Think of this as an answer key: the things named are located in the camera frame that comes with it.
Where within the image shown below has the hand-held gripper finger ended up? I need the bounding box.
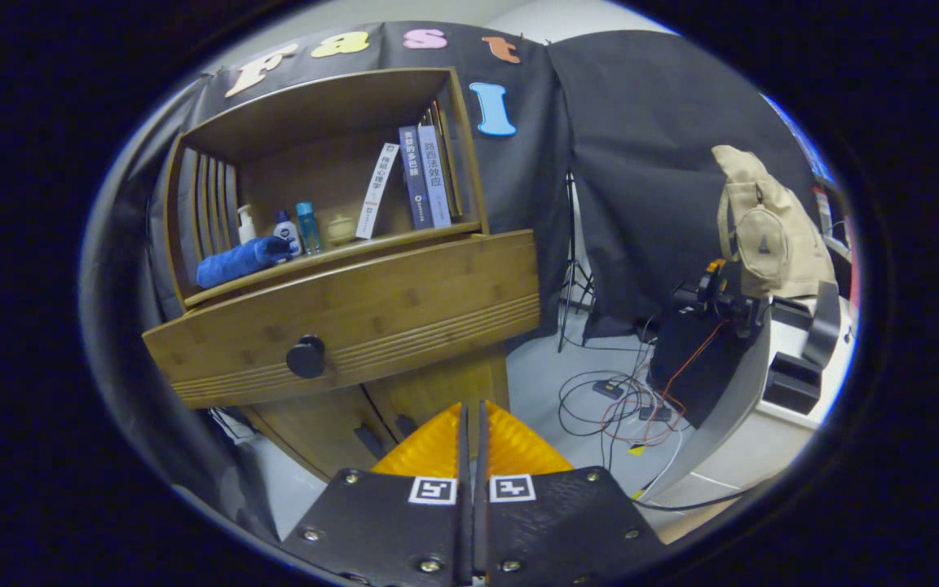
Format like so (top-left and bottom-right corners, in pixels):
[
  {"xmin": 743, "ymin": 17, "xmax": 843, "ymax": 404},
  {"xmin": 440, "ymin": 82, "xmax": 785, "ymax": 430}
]
[
  {"xmin": 474, "ymin": 399, "xmax": 670, "ymax": 586},
  {"xmin": 282, "ymin": 401, "xmax": 470, "ymax": 586}
]

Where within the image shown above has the wooden drawer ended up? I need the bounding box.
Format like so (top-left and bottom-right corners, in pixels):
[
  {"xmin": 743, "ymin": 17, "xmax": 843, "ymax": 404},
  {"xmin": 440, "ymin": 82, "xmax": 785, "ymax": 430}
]
[{"xmin": 142, "ymin": 229, "xmax": 541, "ymax": 410}]

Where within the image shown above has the black round drawer knob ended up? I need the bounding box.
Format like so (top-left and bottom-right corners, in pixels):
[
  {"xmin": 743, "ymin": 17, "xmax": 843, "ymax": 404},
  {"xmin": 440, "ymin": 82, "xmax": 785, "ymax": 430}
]
[{"xmin": 285, "ymin": 334, "xmax": 327, "ymax": 380}]

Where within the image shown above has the wooden cabinet door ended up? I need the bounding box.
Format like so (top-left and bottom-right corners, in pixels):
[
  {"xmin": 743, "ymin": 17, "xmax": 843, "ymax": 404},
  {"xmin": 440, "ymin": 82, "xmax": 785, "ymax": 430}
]
[
  {"xmin": 237, "ymin": 390, "xmax": 399, "ymax": 482},
  {"xmin": 362, "ymin": 346, "xmax": 513, "ymax": 449}
]

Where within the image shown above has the wooden countertop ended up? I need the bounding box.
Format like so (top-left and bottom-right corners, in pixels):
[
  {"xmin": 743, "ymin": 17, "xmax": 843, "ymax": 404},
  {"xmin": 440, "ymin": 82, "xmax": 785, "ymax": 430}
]
[{"xmin": 184, "ymin": 222, "xmax": 483, "ymax": 307}]

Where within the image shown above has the wooden cabinet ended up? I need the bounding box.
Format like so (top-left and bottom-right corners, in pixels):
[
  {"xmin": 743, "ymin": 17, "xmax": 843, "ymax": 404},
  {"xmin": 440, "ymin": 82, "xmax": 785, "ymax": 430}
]
[{"xmin": 142, "ymin": 67, "xmax": 542, "ymax": 482}]

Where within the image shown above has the black tripod stand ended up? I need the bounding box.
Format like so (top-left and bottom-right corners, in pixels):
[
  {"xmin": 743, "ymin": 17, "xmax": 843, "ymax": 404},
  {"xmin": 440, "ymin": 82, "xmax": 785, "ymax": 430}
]
[{"xmin": 558, "ymin": 171, "xmax": 601, "ymax": 353}]

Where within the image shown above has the black device with orange part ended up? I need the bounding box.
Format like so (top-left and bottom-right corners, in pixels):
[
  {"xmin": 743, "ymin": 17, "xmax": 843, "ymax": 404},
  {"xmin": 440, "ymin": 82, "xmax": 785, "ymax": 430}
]
[{"xmin": 647, "ymin": 259, "xmax": 772, "ymax": 429}]

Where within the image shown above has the white machine base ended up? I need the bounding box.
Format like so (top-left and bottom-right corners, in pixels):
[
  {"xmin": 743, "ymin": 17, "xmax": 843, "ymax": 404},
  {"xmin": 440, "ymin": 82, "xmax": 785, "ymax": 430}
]
[{"xmin": 637, "ymin": 281, "xmax": 857, "ymax": 543}]

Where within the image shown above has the clear blue bottle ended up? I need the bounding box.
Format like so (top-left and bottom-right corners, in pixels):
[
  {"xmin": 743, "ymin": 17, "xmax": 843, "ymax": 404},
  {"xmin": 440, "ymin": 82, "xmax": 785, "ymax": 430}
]
[{"xmin": 296, "ymin": 202, "xmax": 322, "ymax": 255}]

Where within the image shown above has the white book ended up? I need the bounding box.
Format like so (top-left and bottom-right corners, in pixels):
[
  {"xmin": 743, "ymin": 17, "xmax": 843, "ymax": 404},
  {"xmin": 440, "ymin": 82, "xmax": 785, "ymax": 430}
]
[{"xmin": 355, "ymin": 143, "xmax": 400, "ymax": 241}]

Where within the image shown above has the pale lavender book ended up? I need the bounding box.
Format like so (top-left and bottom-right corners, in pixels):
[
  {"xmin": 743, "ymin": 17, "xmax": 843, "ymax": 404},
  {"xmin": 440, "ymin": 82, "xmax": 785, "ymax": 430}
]
[{"xmin": 417, "ymin": 124, "xmax": 452, "ymax": 228}]

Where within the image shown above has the dark blue book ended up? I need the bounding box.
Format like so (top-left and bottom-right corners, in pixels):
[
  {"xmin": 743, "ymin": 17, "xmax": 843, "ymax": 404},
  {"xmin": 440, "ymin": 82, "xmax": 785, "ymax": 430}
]
[{"xmin": 399, "ymin": 125, "xmax": 434, "ymax": 230}]

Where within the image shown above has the white bottle with blue cap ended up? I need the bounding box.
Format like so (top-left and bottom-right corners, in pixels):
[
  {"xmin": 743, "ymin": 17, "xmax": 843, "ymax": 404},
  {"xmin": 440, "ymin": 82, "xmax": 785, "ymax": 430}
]
[{"xmin": 274, "ymin": 210, "xmax": 301, "ymax": 258}]

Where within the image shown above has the blue folded towel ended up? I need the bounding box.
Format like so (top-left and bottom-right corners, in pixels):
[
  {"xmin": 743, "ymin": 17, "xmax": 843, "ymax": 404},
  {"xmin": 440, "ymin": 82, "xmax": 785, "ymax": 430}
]
[{"xmin": 196, "ymin": 236, "xmax": 295, "ymax": 289}]

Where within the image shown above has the beige backpack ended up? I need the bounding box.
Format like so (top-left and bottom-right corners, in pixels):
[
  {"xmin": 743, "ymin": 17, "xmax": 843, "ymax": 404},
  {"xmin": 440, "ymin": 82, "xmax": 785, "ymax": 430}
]
[{"xmin": 712, "ymin": 145, "xmax": 837, "ymax": 299}]

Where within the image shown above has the tangle of floor cables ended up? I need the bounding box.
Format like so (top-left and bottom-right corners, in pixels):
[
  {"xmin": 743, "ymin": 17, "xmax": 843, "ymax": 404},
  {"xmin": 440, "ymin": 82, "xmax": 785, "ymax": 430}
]
[{"xmin": 558, "ymin": 310, "xmax": 690, "ymax": 474}]

